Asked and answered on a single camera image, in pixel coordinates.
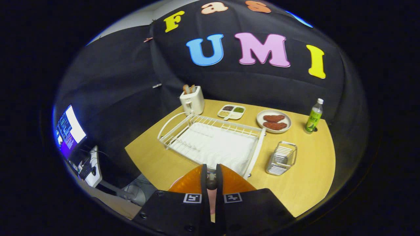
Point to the pink clip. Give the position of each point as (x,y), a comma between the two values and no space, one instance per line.
(148,39)

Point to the white four-compartment grain dish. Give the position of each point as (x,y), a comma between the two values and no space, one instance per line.
(231,115)

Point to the cream round plate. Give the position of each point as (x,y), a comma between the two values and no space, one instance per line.
(259,121)

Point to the white drip tray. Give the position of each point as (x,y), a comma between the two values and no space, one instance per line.
(216,147)

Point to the green label drink bottle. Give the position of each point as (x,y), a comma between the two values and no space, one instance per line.
(313,119)

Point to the white toaster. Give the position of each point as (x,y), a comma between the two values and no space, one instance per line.
(196,101)

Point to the dark metal spoon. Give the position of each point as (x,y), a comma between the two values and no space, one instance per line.
(211,179)

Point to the brown meat piece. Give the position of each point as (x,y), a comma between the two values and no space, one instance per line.
(275,126)
(274,118)

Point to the pink plate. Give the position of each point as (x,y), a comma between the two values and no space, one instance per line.
(212,201)

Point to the black backdrop cloth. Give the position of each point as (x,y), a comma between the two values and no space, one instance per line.
(262,85)

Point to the white clip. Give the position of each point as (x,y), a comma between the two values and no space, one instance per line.
(157,86)

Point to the computer monitor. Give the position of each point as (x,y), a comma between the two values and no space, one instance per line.
(70,131)

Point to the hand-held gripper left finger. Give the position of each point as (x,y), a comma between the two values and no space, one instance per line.
(174,209)

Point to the toast bread slice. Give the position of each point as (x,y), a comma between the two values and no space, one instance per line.
(193,89)
(186,89)

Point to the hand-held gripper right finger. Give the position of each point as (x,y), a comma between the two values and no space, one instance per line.
(252,209)

